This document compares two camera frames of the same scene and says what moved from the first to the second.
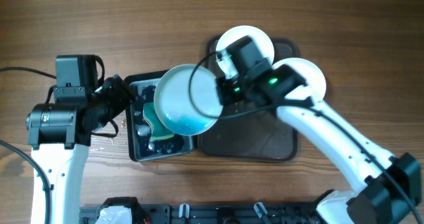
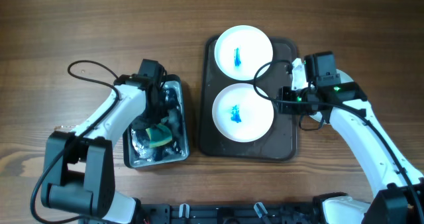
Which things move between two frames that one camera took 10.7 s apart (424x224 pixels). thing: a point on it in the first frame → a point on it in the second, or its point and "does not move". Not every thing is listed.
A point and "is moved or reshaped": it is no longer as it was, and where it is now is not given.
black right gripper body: x=234 y=90 → x=301 y=95
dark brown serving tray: x=250 y=132 does not move
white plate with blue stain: x=224 y=59 does not move
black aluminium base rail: x=295 y=213 does not move
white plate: x=186 y=100 → x=241 y=114
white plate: x=316 y=85 is moved or reshaped
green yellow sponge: x=158 y=130 is moved or reshaped
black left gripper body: x=112 y=99 → x=155 y=113
